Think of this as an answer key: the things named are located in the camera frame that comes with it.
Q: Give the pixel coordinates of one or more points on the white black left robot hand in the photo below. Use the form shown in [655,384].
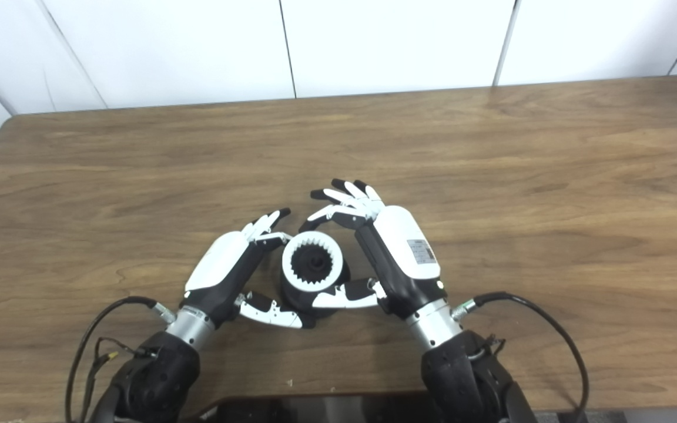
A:
[221,264]

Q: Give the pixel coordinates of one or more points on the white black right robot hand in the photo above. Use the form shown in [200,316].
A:
[403,247]

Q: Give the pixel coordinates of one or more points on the round black plastic part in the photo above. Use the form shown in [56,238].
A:
[314,261]

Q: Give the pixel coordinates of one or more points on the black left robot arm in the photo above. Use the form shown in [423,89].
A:
[156,376]

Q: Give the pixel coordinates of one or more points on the black robot torso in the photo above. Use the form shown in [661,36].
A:
[344,409]

